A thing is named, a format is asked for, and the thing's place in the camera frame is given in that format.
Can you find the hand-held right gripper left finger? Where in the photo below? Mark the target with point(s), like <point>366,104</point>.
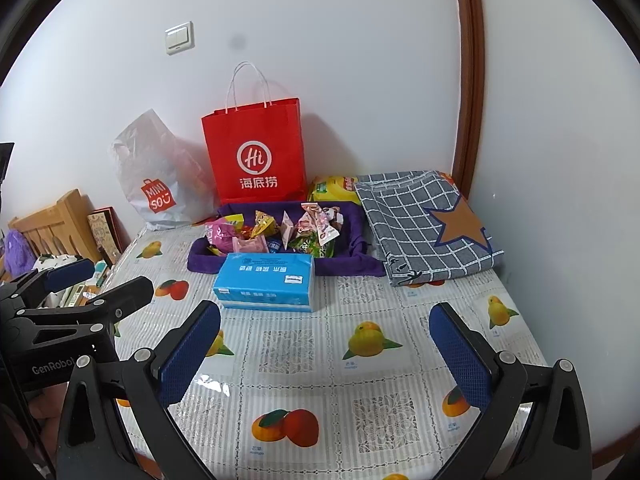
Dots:
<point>192,355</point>

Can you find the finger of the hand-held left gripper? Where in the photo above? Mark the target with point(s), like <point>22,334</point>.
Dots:
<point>70,272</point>
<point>132,295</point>

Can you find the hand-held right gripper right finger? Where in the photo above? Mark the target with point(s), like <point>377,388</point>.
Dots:
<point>460,355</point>

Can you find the pink jelly snack packet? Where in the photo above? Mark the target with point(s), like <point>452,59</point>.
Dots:
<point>250,246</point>

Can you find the purple towel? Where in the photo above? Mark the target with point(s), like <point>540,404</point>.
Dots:
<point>350,260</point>

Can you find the pink panda snack packet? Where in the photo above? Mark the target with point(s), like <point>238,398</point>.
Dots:
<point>315,220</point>

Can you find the white spotted plush toy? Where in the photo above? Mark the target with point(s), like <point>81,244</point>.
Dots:
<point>55,260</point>

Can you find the patterned cardboard box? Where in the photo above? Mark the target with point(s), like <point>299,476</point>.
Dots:
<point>105,235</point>

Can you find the purple plush toy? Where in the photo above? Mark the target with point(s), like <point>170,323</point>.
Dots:
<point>17,252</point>

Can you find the blue tissue pack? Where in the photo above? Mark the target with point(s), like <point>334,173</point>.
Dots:
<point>265,280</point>

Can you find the magenta snack packet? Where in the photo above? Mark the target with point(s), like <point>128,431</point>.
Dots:
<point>220,237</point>

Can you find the fruit-print tablecloth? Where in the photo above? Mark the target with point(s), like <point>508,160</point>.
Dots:
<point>310,360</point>

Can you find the yellow green snack packet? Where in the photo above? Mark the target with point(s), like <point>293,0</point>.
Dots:
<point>234,220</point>

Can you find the white plastic shopping bag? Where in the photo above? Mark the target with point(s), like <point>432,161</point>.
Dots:
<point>150,170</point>

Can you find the blue snack packet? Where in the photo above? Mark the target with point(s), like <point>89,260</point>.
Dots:
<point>275,245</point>

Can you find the grey checked folded cloth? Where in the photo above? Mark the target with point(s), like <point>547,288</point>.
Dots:
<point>410,225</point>

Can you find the red paper bag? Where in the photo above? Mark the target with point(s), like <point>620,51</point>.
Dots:
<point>255,135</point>

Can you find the yellow chip bag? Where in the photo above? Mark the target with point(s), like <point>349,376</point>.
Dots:
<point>332,187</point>

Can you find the wooden furniture frame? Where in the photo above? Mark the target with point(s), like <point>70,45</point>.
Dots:
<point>55,225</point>

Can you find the white wall light switch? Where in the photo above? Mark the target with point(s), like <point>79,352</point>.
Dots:
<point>179,38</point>

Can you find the brown wooden door frame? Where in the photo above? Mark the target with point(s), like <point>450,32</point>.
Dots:
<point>467,60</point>

